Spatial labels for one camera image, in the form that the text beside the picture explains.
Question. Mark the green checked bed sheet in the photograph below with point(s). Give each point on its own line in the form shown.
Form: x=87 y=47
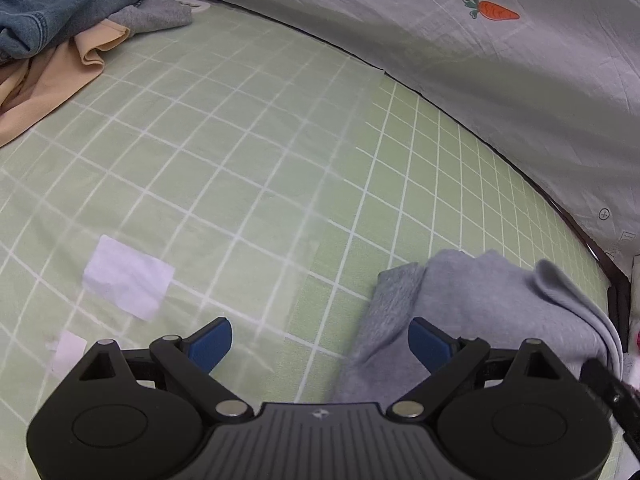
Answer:
x=250 y=160

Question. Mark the small white paper piece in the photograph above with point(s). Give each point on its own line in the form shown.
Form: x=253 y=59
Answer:
x=67 y=355

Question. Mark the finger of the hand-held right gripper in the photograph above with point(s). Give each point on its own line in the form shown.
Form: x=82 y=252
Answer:
x=610 y=387

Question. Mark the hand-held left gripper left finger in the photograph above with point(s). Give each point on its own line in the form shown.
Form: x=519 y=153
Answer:
x=212 y=345

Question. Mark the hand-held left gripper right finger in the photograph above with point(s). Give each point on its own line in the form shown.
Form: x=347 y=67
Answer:
x=429 y=345

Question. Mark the pale printed hanging sheet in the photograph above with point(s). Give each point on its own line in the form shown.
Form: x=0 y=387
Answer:
x=450 y=60

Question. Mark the beige cloth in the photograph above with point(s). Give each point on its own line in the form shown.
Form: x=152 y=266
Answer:
x=50 y=80

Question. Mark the large white paper piece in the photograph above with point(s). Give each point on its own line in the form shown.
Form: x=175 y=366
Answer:
x=127 y=277

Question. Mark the grey sweater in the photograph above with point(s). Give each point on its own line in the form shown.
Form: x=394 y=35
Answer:
x=475 y=290

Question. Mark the grey crumpled cloth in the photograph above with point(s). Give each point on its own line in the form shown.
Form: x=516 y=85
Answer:
x=155 y=12

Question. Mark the blue denim jeans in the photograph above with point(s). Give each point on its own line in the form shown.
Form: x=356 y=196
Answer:
x=50 y=0

